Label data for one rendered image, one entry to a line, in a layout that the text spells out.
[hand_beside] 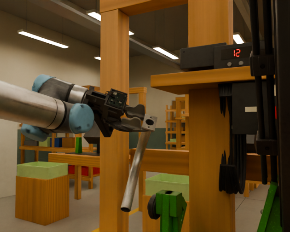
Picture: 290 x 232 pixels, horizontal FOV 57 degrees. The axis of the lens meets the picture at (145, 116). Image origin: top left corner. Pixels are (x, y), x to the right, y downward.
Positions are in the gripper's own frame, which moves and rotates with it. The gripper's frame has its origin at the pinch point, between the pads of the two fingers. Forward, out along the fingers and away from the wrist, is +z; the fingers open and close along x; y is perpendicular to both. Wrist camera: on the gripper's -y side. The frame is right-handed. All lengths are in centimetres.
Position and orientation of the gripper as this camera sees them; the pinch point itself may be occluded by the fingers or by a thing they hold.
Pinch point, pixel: (147, 125)
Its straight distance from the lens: 83.6
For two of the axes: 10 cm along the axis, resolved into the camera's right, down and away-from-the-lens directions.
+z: 9.5, 3.1, 0.5
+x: 2.1, -7.3, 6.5
